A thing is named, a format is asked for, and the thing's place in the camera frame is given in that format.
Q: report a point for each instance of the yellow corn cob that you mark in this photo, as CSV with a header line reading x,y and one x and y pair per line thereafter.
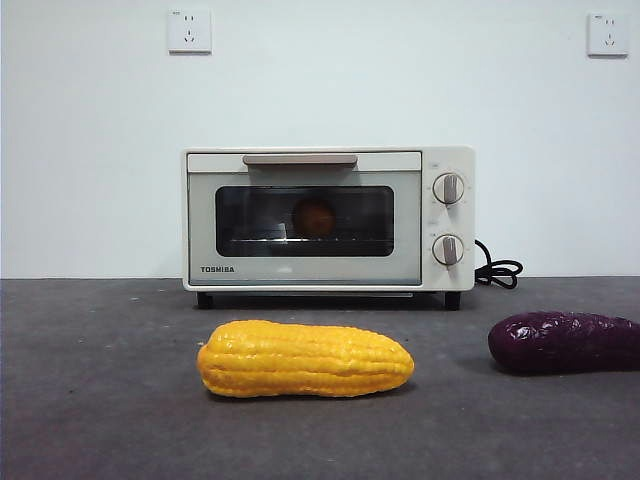
x,y
305,360

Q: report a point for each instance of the beige oven knob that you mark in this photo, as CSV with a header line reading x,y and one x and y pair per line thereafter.
x,y
449,189
448,250

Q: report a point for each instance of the glass oven door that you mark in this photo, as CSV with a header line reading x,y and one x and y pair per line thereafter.
x,y
202,225

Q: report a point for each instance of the brown potato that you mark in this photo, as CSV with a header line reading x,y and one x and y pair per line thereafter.
x,y
314,217

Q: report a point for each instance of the white Toshiba toaster oven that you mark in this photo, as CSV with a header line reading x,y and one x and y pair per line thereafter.
x,y
450,220

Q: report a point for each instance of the white wall socket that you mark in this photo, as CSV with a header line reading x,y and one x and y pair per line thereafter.
x,y
608,36
190,32

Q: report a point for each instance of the purple eggplant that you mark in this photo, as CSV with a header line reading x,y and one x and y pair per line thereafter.
x,y
565,345

